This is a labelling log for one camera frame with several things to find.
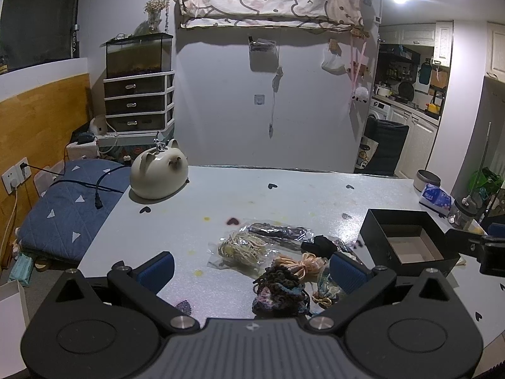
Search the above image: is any blue floral fabric scrunchie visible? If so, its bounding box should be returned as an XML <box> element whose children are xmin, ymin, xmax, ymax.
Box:
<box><xmin>312</xmin><ymin>264</ymin><xmax>346</xmax><ymax>310</ymax></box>

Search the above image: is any peach satin scrunchie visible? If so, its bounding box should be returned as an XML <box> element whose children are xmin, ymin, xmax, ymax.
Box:
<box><xmin>272</xmin><ymin>252</ymin><xmax>327</xmax><ymax>282</ymax></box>

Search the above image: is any dark crochet scrunchie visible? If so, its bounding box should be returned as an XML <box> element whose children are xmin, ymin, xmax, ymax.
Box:
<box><xmin>252</xmin><ymin>265</ymin><xmax>312</xmax><ymax>318</ymax></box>

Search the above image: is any bag of black cords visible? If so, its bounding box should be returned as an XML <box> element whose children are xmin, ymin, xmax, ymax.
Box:
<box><xmin>241</xmin><ymin>222</ymin><xmax>314</xmax><ymax>251</ymax></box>

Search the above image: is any bag of beige cords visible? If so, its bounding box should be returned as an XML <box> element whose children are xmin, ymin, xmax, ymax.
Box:
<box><xmin>207</xmin><ymin>231</ymin><xmax>279</xmax><ymax>275</ymax></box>

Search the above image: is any glass jar black lid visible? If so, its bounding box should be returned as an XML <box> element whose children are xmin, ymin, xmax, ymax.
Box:
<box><xmin>448</xmin><ymin>195</ymin><xmax>478</xmax><ymax>231</ymax></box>

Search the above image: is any black velvet scrunchie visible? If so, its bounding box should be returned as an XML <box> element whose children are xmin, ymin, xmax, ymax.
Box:
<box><xmin>300</xmin><ymin>235</ymin><xmax>337</xmax><ymax>259</ymax></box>

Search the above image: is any black open storage box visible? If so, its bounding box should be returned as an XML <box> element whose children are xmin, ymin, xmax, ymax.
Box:
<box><xmin>359</xmin><ymin>209</ymin><xmax>460</xmax><ymax>276</ymax></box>

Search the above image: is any green plant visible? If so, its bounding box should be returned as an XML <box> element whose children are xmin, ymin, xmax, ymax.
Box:
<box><xmin>468</xmin><ymin>167</ymin><xmax>503</xmax><ymax>205</ymax></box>

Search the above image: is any blue tissue pack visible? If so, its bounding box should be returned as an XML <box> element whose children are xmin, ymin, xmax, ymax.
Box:
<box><xmin>419</xmin><ymin>184</ymin><xmax>454</xmax><ymax>216</ymax></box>

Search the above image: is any grey round tin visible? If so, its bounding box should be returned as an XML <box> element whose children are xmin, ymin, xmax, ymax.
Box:
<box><xmin>413</xmin><ymin>169</ymin><xmax>441</xmax><ymax>193</ymax></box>

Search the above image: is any blue quilted cushion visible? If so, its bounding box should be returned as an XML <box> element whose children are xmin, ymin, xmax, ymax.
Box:
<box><xmin>17</xmin><ymin>159</ymin><xmax>130</xmax><ymax>263</ymax></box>

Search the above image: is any white cat-shaped ceramic container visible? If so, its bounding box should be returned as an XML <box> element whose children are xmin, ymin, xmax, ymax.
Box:
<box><xmin>130</xmin><ymin>139</ymin><xmax>189</xmax><ymax>200</ymax></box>

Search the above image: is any white tote bag cartoon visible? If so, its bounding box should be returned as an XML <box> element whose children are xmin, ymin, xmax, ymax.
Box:
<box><xmin>354</xmin><ymin>136</ymin><xmax>378</xmax><ymax>171</ymax></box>

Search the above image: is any dark fabric chair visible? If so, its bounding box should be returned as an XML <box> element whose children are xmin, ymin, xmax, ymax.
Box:
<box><xmin>354</xmin><ymin>117</ymin><xmax>409</xmax><ymax>177</ymax></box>

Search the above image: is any white washing machine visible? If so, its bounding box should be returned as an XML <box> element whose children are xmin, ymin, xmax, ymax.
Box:
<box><xmin>369</xmin><ymin>99</ymin><xmax>391</xmax><ymax>121</ymax></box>

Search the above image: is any white drawer cabinet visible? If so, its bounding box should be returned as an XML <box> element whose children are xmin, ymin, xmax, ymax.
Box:
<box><xmin>104</xmin><ymin>71</ymin><xmax>175</xmax><ymax>133</ymax></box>

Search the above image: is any glass fish tank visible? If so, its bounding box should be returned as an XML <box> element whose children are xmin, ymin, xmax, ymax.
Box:
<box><xmin>104</xmin><ymin>33</ymin><xmax>173</xmax><ymax>79</ymax></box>

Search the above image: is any dried flower bouquet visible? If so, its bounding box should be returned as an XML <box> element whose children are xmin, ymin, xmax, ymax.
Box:
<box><xmin>144</xmin><ymin>0</ymin><xmax>169</xmax><ymax>33</ymax></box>

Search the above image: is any black power cable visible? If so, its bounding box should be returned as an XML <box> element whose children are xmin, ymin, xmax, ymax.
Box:
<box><xmin>27</xmin><ymin>162</ymin><xmax>131</xmax><ymax>210</ymax></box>

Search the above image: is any white wall socket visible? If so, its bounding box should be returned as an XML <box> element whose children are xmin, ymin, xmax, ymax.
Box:
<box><xmin>1</xmin><ymin>158</ymin><xmax>32</xmax><ymax>194</ymax></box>

